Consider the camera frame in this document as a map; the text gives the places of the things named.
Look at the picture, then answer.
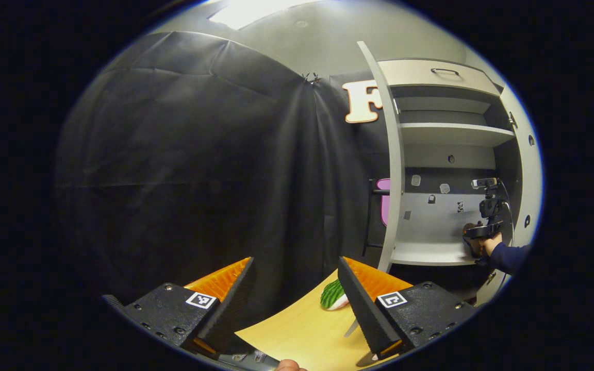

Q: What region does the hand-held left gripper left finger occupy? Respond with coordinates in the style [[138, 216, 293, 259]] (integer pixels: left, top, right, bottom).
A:
[[119, 257, 256, 356]]

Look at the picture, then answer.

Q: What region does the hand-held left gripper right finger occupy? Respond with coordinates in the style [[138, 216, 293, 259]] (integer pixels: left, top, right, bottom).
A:
[[337, 256, 478, 361]]

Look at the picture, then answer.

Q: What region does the white shoe cabinet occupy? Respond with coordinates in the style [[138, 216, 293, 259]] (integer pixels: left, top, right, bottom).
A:
[[379, 58, 524, 305]]

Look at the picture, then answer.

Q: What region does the white cabinet drawer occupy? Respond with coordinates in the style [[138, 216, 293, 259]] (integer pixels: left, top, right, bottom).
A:
[[378, 58, 501, 97]]

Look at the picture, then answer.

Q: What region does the green striped object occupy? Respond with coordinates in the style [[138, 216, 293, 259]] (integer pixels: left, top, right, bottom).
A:
[[320, 279, 350, 311]]

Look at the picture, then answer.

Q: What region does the black backdrop cloth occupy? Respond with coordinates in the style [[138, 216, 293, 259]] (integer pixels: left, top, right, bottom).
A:
[[55, 31, 395, 330]]

